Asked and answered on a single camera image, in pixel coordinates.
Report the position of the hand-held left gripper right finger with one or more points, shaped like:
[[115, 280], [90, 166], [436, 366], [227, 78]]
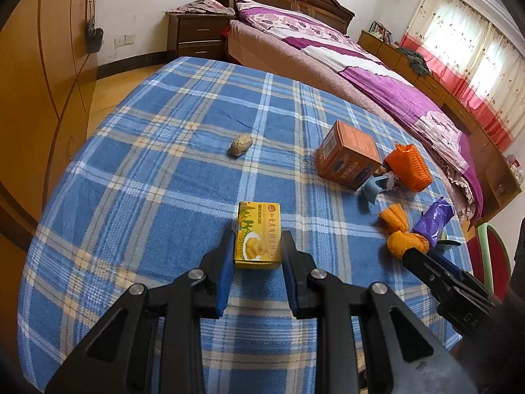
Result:
[[289, 283]]

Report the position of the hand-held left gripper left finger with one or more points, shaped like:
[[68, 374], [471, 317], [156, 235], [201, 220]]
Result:
[[224, 283]]

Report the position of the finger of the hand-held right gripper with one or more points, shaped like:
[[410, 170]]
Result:
[[455, 271], [428, 271]]

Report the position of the red bucket with green rim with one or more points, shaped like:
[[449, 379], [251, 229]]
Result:
[[475, 254]]

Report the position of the orange round toy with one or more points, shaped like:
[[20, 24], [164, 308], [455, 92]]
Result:
[[400, 234]]

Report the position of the yellow cake box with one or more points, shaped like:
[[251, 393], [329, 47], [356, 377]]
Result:
[[256, 234]]

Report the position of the orange mesh foam sleeve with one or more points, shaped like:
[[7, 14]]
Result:
[[410, 168]]

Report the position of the purple plastic wrapper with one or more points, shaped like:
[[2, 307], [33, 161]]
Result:
[[434, 221]]

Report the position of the light blue plastic piece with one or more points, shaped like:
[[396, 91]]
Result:
[[371, 188]]

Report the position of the blue plaid blanket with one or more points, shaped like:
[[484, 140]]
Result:
[[143, 172]]

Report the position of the orange cardboard box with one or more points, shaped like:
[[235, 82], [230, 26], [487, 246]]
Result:
[[348, 152]]

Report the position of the bed with purple bedding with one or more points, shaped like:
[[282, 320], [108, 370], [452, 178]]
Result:
[[389, 90]]

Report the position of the long wooden cabinet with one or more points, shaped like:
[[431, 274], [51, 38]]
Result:
[[434, 86]]

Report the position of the pile of dark clothes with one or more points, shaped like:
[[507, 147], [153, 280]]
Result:
[[414, 61]]

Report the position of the bed with purple blanket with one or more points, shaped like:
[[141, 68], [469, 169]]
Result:
[[287, 61]]

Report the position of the floral curtain with pink hem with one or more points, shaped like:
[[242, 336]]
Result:
[[471, 49]]

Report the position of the row of books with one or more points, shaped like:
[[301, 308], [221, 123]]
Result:
[[381, 32]]

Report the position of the dark wooden nightstand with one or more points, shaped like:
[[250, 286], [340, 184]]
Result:
[[201, 33]]

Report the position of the wooden wardrobe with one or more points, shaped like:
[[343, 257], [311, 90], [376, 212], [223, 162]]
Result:
[[53, 90]]

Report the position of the floral cloth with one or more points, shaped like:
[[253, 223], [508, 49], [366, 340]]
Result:
[[201, 6]]

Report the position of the dark hanging bag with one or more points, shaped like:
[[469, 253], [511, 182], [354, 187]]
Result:
[[94, 35]]

